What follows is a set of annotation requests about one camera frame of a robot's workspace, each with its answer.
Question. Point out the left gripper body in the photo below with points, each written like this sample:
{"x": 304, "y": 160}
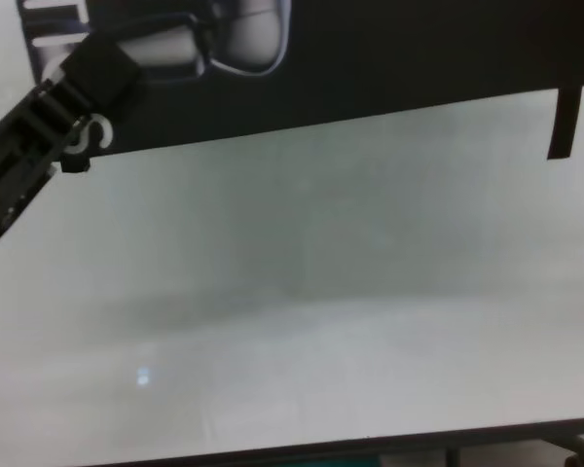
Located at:
{"x": 10, "y": 175}

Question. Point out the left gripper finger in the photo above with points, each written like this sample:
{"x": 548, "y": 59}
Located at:
{"x": 97, "y": 73}
{"x": 75, "y": 164}

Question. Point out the black robot poster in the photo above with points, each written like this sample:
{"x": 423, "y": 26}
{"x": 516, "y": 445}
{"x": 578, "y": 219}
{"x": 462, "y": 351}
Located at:
{"x": 370, "y": 58}

